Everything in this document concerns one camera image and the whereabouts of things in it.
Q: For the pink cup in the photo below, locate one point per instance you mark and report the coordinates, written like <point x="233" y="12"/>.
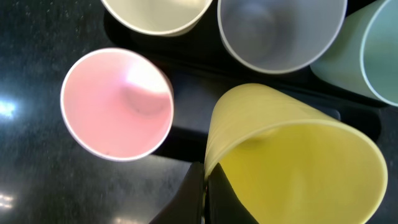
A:
<point x="115" y="109"/>

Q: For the grey cup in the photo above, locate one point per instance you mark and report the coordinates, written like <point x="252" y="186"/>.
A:
<point x="280" y="31"/>

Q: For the yellow cup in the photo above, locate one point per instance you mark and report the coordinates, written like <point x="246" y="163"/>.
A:
<point x="295" y="174"/>

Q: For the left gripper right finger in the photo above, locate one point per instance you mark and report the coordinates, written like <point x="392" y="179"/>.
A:
<point x="224" y="202"/>

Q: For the green cup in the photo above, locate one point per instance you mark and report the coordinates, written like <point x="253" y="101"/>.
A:
<point x="373" y="53"/>

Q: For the white cup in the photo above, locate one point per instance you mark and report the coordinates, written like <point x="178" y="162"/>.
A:
<point x="155" y="15"/>

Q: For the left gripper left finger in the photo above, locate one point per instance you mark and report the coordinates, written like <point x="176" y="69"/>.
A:
<point x="189" y="199"/>

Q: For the black tray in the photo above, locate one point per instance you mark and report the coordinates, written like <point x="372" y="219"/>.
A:
<point x="192" y="102"/>

